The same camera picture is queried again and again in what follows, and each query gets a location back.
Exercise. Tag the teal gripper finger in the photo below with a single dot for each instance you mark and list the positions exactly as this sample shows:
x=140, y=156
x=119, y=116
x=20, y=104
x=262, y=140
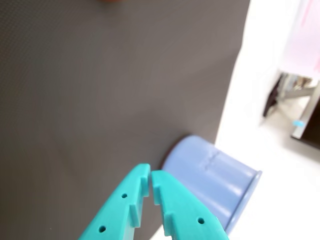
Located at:
x=185, y=207
x=120, y=205

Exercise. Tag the reddish wooden block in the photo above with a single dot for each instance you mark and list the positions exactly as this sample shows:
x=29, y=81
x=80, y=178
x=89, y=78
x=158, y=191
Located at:
x=110, y=1

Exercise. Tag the blue ceramic pot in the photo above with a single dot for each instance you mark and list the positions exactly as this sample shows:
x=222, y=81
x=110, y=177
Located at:
x=212, y=180

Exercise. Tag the dark grey woven mat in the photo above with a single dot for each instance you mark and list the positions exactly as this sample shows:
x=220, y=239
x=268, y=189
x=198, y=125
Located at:
x=75, y=100

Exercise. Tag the small blue plastic piece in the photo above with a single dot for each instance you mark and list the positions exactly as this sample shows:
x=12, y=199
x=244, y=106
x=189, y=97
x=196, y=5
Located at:
x=298, y=123

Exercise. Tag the pale pink cloth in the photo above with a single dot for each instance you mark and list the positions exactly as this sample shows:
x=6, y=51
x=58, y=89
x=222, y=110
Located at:
x=302, y=37

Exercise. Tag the grey metal table frame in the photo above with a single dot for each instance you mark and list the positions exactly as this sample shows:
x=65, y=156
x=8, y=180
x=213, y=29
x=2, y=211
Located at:
x=300, y=93

